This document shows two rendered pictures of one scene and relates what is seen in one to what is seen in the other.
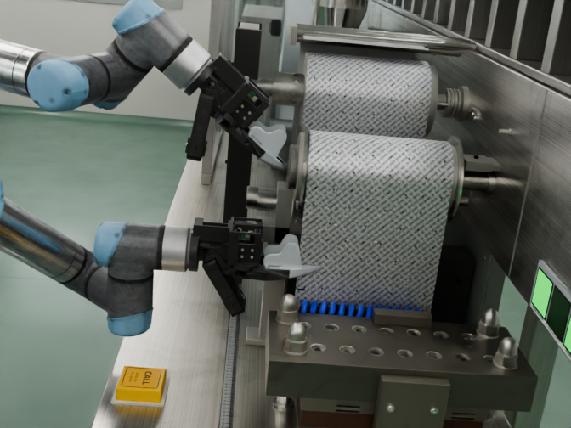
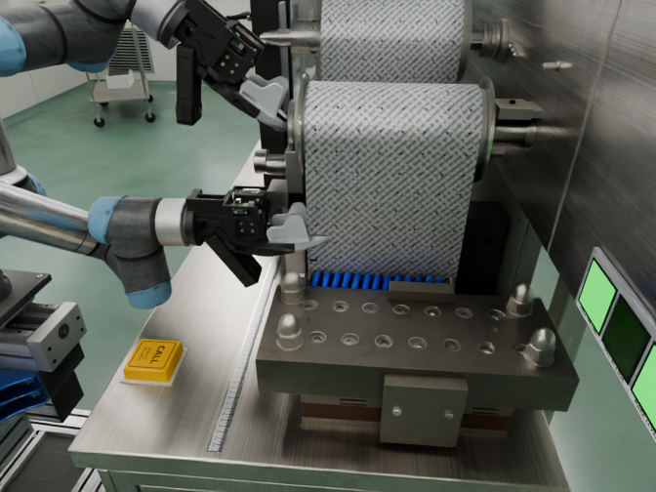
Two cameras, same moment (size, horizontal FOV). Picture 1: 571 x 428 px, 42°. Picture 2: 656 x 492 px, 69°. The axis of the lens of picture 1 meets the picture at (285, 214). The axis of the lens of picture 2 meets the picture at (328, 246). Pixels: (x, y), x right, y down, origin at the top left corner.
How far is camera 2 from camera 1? 0.57 m
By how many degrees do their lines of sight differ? 14
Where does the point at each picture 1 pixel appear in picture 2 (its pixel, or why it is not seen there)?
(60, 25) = not seen: hidden behind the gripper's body
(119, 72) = (79, 25)
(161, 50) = not seen: outside the picture
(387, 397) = (392, 399)
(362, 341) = (370, 326)
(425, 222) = (447, 185)
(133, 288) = (137, 265)
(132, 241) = (123, 219)
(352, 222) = (361, 187)
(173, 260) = (169, 237)
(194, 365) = (217, 331)
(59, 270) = (73, 245)
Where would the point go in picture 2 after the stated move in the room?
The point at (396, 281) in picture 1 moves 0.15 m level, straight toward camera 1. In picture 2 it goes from (416, 250) to (398, 309)
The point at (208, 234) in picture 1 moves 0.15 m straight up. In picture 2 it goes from (203, 208) to (187, 106)
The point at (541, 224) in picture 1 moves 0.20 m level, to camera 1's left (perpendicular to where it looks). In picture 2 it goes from (600, 196) to (398, 184)
